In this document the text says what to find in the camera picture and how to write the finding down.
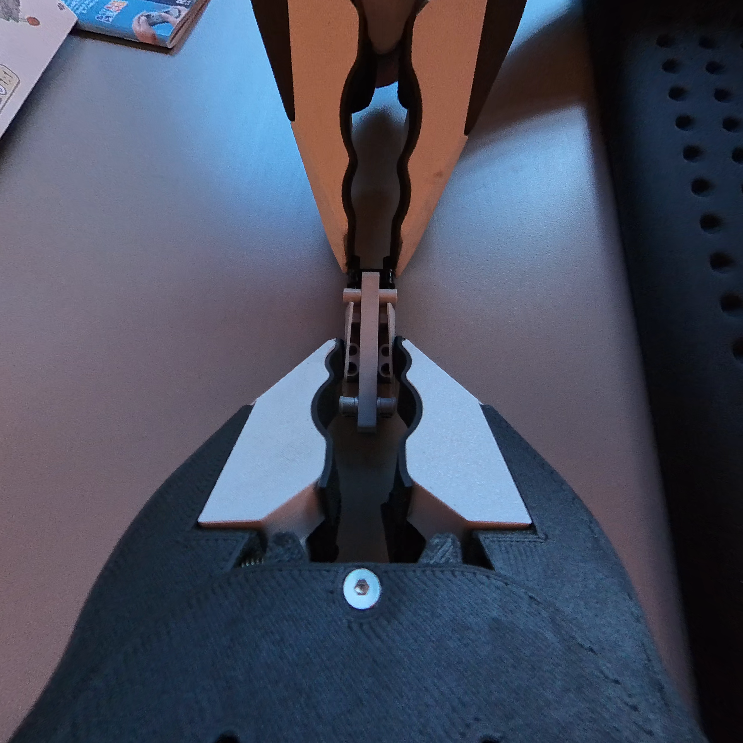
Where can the grey desk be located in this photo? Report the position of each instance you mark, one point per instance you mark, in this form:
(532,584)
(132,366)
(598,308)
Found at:
(145,261)

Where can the white instruction booklet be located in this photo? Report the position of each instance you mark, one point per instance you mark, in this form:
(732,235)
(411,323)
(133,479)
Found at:
(23,58)

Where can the black perforated tray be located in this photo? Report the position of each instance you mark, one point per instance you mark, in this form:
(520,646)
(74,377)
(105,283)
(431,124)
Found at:
(673,290)

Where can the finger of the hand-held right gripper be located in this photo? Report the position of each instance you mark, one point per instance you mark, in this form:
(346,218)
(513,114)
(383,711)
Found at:
(319,116)
(441,116)

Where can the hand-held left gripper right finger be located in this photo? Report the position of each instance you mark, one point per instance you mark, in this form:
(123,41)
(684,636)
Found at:
(464,453)

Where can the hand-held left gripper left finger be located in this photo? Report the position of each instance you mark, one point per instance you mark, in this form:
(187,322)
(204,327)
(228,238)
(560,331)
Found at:
(273,453)

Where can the blue booklet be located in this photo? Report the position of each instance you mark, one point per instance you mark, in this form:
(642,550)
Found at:
(139,20)

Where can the grey toy brick assembly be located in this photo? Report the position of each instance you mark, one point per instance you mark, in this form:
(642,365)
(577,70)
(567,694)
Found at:
(370,348)

